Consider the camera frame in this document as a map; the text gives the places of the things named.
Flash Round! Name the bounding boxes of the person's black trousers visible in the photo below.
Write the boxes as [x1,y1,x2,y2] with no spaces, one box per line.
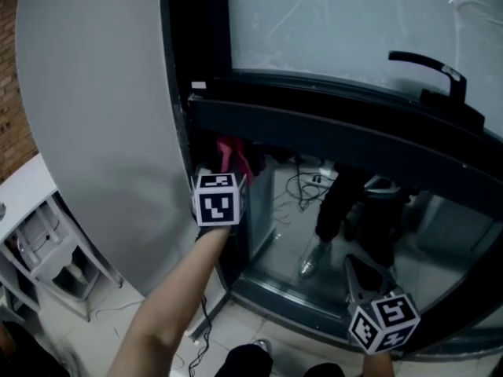
[225,342,347,377]

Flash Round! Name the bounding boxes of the person's left forearm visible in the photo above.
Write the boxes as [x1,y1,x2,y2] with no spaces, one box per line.
[108,225,233,377]

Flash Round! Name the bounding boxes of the black cable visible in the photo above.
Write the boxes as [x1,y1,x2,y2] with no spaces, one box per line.
[187,295,216,377]

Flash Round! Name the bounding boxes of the clear window glass pane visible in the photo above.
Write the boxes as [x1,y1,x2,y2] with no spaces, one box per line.
[239,153,497,318]

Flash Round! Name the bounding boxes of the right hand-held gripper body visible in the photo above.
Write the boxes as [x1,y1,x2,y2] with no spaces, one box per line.
[347,287,421,356]

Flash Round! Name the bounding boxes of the person's right forearm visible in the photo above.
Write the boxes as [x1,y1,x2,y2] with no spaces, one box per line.
[361,350,398,377]

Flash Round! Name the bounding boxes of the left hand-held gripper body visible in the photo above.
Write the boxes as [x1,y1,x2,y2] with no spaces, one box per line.
[191,165,249,228]

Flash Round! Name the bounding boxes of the pink cloth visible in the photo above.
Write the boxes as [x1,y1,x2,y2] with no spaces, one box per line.
[215,135,253,185]

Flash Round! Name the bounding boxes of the frosted window pane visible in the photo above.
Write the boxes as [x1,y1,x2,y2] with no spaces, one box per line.
[226,0,503,108]

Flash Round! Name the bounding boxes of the white shelf unit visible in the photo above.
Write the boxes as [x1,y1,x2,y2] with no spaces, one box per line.
[0,154,123,324]

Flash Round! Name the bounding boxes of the tangle of white cables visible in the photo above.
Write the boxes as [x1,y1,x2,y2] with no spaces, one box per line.
[89,298,147,320]

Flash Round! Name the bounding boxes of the black window handle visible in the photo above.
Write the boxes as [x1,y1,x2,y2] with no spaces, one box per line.
[387,50,486,135]

